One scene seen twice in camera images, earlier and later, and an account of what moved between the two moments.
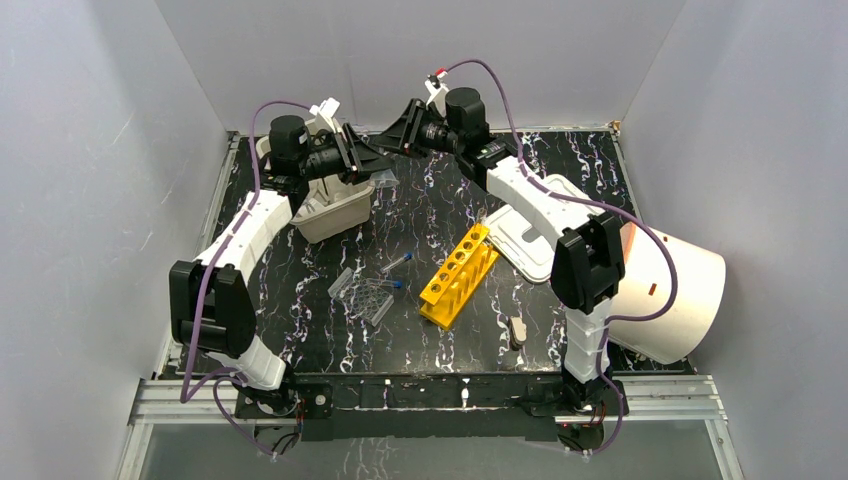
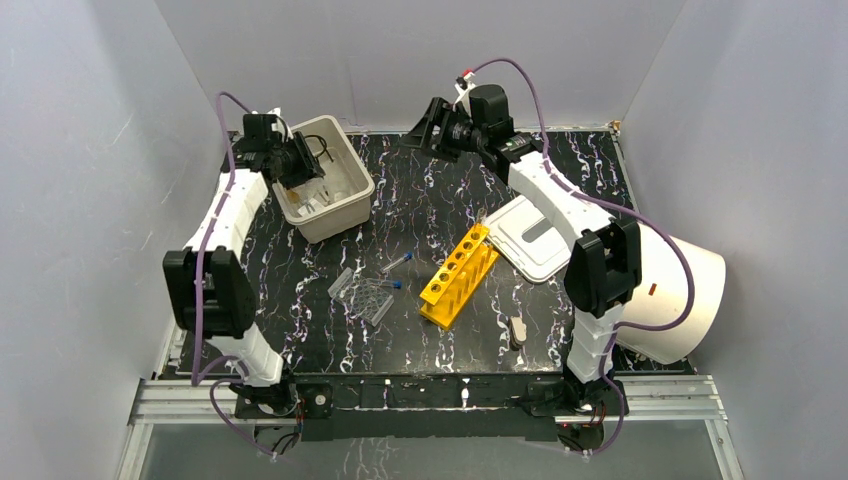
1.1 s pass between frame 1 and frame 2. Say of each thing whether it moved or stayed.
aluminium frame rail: stayed
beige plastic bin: stayed
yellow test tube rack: stayed
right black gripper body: moved
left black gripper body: moved
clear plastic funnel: moved
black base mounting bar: stayed
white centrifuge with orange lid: stayed
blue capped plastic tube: stayed
